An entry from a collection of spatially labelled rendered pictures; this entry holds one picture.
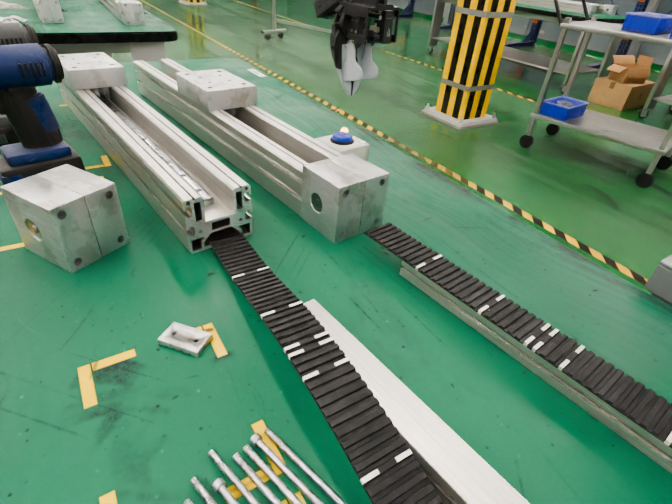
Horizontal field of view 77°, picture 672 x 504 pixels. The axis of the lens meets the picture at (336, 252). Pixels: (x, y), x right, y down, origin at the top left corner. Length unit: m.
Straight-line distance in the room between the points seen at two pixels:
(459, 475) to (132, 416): 0.29
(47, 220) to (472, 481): 0.53
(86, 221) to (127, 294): 0.11
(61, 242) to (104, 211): 0.07
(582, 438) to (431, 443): 0.16
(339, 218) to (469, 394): 0.30
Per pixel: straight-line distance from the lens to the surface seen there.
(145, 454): 0.44
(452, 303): 0.56
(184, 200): 0.59
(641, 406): 0.52
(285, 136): 0.83
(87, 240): 0.64
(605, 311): 0.67
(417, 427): 0.41
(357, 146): 0.85
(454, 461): 0.40
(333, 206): 0.62
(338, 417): 0.39
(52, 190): 0.64
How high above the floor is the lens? 1.14
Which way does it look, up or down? 35 degrees down
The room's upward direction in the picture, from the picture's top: 5 degrees clockwise
